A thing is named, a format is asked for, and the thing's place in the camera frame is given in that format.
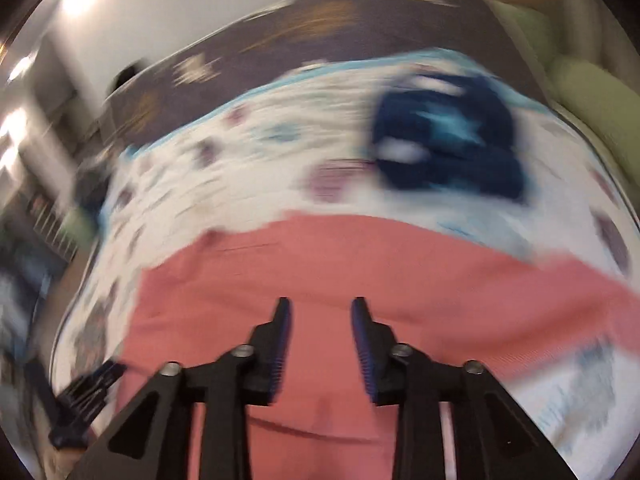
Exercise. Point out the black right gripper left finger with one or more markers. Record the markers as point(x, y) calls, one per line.
point(186, 415)

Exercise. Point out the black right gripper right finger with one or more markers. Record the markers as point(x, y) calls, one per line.
point(492, 436)

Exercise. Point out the pink knit sweater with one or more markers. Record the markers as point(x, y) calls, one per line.
point(452, 299)

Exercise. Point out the navy star fleece garment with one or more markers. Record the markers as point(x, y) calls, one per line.
point(436, 131)

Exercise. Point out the white sea-pattern quilt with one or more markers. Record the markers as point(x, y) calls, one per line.
point(300, 145)

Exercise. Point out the green pillow near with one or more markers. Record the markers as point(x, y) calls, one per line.
point(604, 104)

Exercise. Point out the green pillow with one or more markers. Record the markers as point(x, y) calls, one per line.
point(536, 29)
point(604, 104)

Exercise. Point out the green pillow far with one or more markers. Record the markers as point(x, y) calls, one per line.
point(536, 29)

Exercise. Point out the dark purple deer mattress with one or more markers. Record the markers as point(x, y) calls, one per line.
point(296, 34)

